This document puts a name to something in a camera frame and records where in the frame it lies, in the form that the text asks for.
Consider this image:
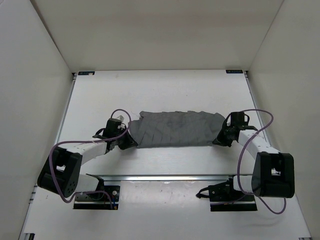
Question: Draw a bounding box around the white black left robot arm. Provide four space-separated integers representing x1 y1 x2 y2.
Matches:
37 118 138 203

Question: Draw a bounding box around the blue label sticker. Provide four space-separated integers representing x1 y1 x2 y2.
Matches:
225 69 243 74
77 71 95 76

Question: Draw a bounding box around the grey pleated skirt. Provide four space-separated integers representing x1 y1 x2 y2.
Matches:
129 111 225 148

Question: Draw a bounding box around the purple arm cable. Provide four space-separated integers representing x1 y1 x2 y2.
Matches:
49 108 132 210
209 109 287 215

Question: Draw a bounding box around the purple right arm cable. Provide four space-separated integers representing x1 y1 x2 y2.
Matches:
209 109 287 215

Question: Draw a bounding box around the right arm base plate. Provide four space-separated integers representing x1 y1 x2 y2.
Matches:
195 179 258 212

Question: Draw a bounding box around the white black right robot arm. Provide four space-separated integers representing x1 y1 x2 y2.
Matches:
212 110 295 200

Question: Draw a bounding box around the blue label sticker right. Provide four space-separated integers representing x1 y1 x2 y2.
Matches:
225 69 243 74

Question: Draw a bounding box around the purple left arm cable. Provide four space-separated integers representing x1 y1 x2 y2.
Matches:
49 108 132 210

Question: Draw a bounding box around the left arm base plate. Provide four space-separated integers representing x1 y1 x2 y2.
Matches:
73 181 121 211

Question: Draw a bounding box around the blue label sticker left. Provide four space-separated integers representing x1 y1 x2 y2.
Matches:
77 71 95 76

